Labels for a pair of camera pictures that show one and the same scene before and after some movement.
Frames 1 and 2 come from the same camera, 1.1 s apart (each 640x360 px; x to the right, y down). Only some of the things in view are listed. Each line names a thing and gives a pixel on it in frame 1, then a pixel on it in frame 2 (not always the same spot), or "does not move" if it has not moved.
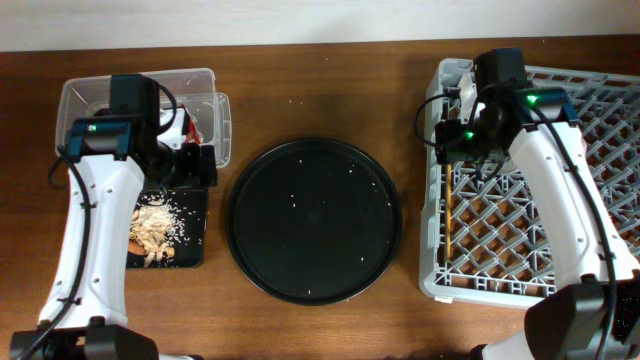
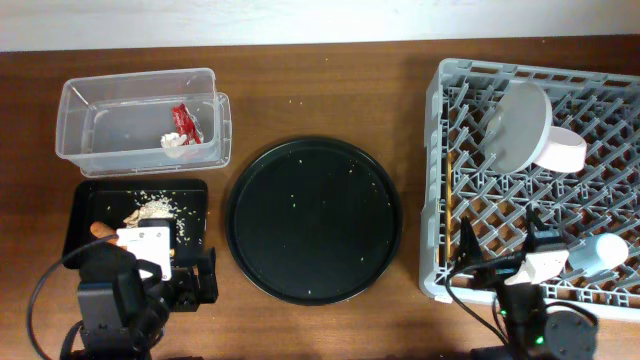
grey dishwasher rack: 483,241 does not move
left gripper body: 180,168 to 180,294
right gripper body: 463,141 to 496,274
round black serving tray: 314,221 does not move
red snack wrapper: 189,128 does not move
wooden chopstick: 448,235 does not move
